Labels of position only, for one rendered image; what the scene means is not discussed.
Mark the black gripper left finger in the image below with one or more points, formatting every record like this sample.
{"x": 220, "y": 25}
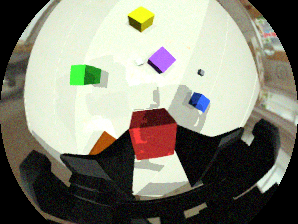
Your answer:
{"x": 115, "y": 164}

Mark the green block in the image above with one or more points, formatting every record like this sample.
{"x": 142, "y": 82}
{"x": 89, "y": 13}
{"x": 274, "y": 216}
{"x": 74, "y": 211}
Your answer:
{"x": 97, "y": 75}
{"x": 82, "y": 74}

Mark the yellow block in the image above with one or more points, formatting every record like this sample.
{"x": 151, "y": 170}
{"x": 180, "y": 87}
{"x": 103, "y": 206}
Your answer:
{"x": 140, "y": 19}

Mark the purple block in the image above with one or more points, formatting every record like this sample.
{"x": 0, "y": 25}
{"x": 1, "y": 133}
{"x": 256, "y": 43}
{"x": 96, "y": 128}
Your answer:
{"x": 161, "y": 60}

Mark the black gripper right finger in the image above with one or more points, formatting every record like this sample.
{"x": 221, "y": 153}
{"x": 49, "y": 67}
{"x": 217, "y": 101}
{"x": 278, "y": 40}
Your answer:
{"x": 197, "y": 152}

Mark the blue block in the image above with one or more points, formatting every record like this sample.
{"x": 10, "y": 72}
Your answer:
{"x": 199, "y": 101}

